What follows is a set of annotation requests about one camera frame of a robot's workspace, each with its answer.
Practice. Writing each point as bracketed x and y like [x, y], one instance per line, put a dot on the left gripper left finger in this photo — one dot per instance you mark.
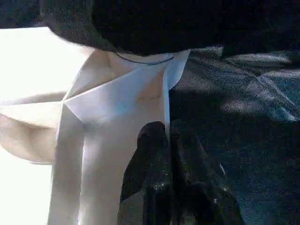
[150, 187]

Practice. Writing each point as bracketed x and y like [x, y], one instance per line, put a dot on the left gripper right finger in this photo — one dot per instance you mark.
[201, 192]

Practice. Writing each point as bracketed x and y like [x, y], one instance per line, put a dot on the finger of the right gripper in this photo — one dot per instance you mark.
[140, 23]

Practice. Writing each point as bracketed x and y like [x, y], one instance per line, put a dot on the white plastic table top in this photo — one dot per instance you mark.
[37, 70]

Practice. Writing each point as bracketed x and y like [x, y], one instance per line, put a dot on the black plastic mat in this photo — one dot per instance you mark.
[243, 140]

